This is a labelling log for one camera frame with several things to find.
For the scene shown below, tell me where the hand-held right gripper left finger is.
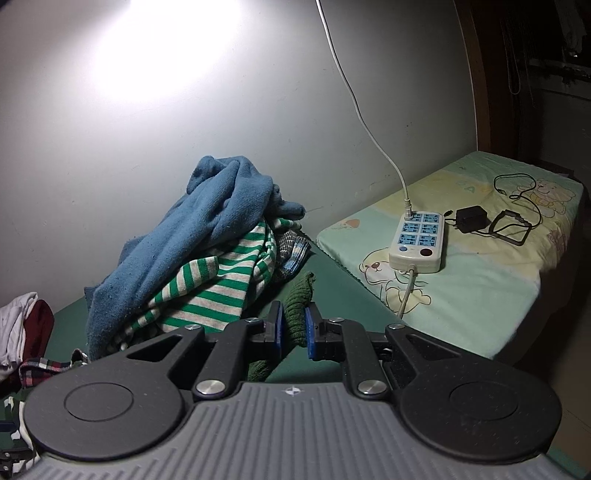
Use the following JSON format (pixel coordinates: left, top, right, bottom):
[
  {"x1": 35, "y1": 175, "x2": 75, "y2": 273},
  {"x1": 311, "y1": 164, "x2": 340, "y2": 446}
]
[{"x1": 124, "y1": 300, "x2": 286, "y2": 401}]

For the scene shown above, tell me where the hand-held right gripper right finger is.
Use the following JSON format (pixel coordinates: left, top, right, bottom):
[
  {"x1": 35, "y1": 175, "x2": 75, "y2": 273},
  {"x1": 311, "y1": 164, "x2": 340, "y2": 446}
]
[{"x1": 305, "y1": 302, "x2": 463, "y2": 401}]

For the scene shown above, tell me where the green white-striped sweater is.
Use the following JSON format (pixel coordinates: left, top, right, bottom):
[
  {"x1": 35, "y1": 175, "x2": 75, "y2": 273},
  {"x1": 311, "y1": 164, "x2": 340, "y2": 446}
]
[{"x1": 0, "y1": 271, "x2": 317, "y2": 476}]

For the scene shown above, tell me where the red plaid shirt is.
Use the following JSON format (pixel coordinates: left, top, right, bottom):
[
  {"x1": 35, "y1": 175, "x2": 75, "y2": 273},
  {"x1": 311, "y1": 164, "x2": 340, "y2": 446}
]
[{"x1": 18, "y1": 348, "x2": 88, "y2": 386}]

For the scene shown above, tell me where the green white striped shirt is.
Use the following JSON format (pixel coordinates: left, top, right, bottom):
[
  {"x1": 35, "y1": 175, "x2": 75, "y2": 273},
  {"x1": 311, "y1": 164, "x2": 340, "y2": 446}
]
[{"x1": 113, "y1": 217, "x2": 303, "y2": 356}]

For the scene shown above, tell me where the grey checked cloth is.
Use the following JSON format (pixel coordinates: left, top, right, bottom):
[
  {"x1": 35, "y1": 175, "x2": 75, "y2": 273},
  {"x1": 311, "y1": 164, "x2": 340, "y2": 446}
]
[{"x1": 274, "y1": 229, "x2": 311, "y2": 281}]

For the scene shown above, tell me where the blue sweater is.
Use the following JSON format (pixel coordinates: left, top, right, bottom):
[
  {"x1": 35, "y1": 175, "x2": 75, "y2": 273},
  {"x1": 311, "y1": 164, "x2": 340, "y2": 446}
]
[{"x1": 84, "y1": 155, "x2": 305, "y2": 361}]

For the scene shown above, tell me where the white power strip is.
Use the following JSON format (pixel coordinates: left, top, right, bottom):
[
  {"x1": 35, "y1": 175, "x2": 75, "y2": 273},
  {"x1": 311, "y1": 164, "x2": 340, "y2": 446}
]
[{"x1": 388, "y1": 210, "x2": 446, "y2": 273}]

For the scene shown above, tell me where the black power adapter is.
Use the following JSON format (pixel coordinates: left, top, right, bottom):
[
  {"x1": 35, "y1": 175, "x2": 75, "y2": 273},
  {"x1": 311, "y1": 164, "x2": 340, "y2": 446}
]
[{"x1": 445, "y1": 206, "x2": 491, "y2": 235}]

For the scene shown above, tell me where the dark red folded garment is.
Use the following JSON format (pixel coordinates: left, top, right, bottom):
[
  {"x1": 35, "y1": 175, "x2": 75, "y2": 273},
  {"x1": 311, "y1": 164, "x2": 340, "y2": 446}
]
[{"x1": 18, "y1": 299, "x2": 55, "y2": 365}]

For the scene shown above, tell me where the white folded shirt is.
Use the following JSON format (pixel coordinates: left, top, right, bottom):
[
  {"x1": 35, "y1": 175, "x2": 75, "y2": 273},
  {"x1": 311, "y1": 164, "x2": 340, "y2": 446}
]
[{"x1": 0, "y1": 292, "x2": 40, "y2": 381}]

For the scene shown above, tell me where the white power strip cord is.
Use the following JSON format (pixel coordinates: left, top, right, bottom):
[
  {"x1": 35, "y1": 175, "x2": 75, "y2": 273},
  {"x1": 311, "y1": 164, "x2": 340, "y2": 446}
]
[{"x1": 397, "y1": 263, "x2": 419, "y2": 319}]

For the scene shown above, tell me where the black strap loop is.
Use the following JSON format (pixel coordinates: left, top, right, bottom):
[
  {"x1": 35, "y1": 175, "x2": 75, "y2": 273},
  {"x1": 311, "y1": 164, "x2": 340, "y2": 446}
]
[{"x1": 488, "y1": 209, "x2": 533, "y2": 247}]

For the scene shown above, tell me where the white power cable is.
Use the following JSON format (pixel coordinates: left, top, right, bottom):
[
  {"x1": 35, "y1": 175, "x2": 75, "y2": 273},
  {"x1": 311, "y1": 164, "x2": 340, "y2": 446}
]
[{"x1": 315, "y1": 0, "x2": 414, "y2": 217}]

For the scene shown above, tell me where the black cable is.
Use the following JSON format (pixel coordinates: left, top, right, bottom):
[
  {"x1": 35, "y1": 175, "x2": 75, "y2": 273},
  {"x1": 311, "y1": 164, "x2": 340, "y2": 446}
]
[{"x1": 493, "y1": 173, "x2": 544, "y2": 229}]

